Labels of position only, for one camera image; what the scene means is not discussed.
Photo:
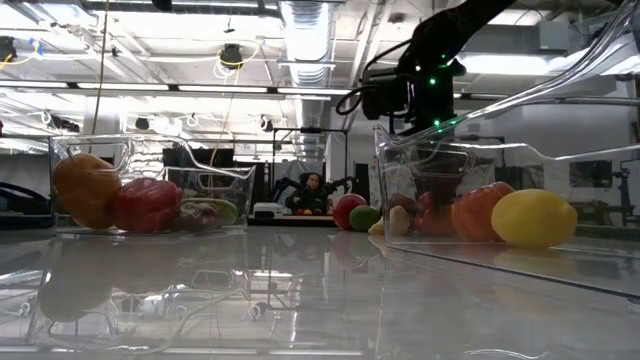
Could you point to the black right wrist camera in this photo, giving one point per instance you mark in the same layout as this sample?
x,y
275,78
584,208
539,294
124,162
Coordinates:
x,y
385,97

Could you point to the dark background furniture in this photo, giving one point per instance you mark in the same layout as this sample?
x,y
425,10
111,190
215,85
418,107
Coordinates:
x,y
25,200

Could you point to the green lime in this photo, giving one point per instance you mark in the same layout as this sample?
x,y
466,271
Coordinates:
x,y
366,219

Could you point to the yellow lemon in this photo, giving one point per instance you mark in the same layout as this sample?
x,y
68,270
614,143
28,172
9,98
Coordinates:
x,y
534,217

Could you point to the orange-red bell pepper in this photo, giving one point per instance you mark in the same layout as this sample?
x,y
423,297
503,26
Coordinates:
x,y
475,212

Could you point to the dark purple eggplant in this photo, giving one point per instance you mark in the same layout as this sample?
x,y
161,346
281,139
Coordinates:
x,y
197,216

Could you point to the orange bell pepper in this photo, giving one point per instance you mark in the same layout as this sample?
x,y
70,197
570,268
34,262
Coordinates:
x,y
86,189

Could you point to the red round apple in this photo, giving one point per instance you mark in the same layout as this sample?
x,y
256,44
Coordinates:
x,y
345,207

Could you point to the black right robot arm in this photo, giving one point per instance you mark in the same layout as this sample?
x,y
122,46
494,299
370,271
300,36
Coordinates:
x,y
450,30

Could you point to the black ceiling camera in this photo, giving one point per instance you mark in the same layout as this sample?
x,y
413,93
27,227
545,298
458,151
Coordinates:
x,y
231,55

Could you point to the wooden background table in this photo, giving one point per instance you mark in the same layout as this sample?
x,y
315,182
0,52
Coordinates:
x,y
300,220

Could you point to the black background robot arm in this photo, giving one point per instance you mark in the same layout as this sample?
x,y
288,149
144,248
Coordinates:
x,y
280,189
345,184

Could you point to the silver ventilation duct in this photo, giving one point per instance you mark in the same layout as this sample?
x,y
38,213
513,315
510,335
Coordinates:
x,y
307,50

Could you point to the green cucumber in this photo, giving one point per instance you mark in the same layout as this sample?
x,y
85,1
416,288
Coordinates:
x,y
227,210

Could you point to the person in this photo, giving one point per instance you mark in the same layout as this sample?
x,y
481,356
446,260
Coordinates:
x,y
312,192

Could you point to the red bell pepper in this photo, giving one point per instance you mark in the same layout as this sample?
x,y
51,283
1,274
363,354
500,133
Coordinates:
x,y
434,217
146,204

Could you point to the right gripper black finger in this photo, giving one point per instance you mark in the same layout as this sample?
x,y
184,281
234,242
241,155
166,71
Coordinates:
x,y
442,167

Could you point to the white box device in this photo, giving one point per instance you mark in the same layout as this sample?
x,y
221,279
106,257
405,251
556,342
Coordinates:
x,y
267,210

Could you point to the black background stand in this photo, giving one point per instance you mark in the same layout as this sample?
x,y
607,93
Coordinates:
x,y
622,190

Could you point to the clear plastic basket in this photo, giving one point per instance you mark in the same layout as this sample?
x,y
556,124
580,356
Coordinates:
x,y
600,260
235,200

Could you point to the black metal background frame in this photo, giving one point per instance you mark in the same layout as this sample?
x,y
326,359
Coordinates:
x,y
310,130

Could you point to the white garlic bulb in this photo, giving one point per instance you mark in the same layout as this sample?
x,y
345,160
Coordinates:
x,y
395,221

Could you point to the ceiling strip light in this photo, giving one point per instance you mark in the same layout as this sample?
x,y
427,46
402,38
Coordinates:
x,y
315,91
222,88
122,86

